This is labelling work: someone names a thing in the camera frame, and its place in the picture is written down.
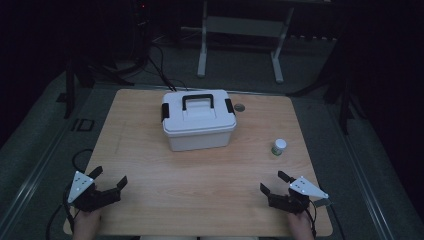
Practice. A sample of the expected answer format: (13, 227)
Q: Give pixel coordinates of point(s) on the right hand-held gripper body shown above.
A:
(293, 201)

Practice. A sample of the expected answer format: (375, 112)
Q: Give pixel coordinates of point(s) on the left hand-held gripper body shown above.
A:
(95, 199)

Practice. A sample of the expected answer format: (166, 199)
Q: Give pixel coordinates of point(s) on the white plastic storage box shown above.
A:
(200, 141)

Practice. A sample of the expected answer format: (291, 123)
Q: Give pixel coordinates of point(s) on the white storage box lid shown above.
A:
(200, 116)

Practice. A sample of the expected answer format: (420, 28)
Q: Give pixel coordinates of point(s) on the person's right hand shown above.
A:
(300, 225)

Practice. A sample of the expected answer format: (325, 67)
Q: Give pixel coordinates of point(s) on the person's left hand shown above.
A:
(86, 223)

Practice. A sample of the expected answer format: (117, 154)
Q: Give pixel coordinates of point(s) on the round grey table grommet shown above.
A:
(239, 107)

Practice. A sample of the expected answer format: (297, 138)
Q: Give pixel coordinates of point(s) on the black tripod stand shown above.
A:
(70, 90)
(345, 106)

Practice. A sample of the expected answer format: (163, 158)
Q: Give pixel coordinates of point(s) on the white metal stand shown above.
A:
(246, 26)

